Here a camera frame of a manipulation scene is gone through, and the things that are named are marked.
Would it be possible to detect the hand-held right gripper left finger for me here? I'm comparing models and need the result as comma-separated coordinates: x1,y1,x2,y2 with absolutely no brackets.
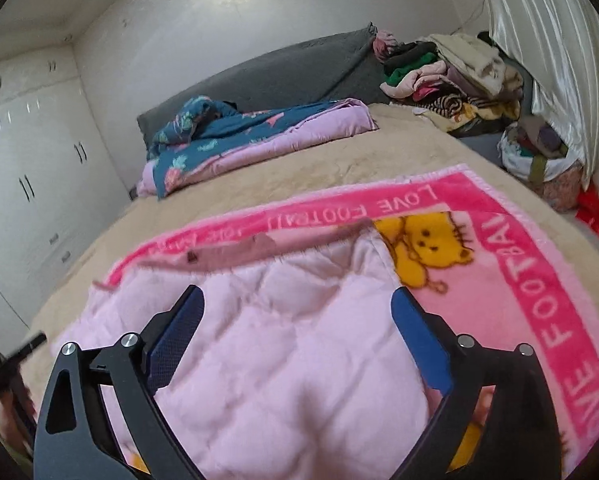
32,284,205,480

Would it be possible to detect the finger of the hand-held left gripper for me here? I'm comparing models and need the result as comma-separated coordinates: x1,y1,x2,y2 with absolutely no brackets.
7,332,48,362

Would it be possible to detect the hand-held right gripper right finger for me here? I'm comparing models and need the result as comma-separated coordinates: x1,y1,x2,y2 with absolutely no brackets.
390,285,565,480

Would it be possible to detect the pink quilted jacket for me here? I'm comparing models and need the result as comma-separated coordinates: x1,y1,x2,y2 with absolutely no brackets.
62,217,447,480

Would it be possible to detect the white bag of clothes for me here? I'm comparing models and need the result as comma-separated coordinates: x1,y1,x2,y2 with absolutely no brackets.
497,117,586,212

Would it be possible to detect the pile of mixed clothes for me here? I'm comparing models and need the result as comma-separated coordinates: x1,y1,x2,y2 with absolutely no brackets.
372,30,535,138

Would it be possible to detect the pink printed bear blanket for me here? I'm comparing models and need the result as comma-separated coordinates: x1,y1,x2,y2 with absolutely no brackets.
92,162,599,480

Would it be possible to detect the white wardrobe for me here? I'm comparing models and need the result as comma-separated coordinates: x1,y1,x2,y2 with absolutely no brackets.
0,45,136,341

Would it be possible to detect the beige bed cover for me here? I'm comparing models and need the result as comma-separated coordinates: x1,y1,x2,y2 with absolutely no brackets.
27,102,510,348

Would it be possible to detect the teal floral pink quilt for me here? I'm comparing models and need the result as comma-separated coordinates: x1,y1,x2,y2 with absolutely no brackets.
137,96,380,202

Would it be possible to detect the grey padded headboard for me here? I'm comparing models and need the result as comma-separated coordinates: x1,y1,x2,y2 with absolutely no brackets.
137,25,395,151

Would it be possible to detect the white satin curtain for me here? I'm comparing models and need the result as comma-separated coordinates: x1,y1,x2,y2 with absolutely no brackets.
474,0,599,211

